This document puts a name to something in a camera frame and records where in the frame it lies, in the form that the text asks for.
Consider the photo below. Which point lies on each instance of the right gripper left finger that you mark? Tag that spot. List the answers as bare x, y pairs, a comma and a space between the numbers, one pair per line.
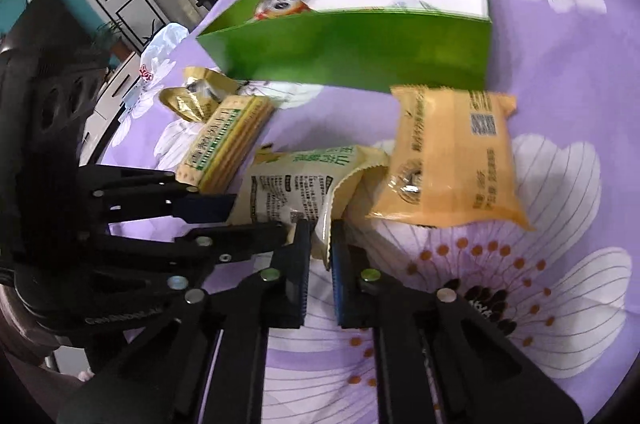
205, 361

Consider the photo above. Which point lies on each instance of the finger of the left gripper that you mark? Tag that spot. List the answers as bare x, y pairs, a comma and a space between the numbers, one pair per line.
189, 258
125, 194

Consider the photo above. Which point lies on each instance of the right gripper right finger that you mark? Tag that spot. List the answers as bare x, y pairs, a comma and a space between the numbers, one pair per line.
437, 360

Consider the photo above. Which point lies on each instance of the soda cracker packet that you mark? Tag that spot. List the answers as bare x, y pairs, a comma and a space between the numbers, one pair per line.
223, 143

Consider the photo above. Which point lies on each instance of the gold snack packet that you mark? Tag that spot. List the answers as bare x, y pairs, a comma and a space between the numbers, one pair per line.
200, 94

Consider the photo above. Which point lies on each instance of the cream green snack packet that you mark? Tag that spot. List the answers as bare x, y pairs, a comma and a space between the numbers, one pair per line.
316, 185

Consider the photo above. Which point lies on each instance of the orange yellow cake packet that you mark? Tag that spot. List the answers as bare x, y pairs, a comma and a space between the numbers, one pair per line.
452, 162

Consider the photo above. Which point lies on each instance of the panda snack packet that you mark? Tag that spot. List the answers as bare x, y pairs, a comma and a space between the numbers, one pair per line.
271, 9

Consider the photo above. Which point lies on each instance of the white tv cabinet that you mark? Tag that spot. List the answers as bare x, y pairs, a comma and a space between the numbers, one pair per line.
103, 123

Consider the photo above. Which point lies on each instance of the white plastic shopping bag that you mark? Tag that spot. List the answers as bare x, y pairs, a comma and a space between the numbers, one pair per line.
155, 65

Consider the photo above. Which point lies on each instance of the potted green plant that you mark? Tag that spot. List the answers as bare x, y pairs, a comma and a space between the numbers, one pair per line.
109, 37

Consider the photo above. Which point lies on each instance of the green cardboard box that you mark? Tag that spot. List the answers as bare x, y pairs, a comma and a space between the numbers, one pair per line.
363, 44

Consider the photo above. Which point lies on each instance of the purple floral tablecloth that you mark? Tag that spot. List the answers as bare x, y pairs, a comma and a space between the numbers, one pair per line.
571, 287

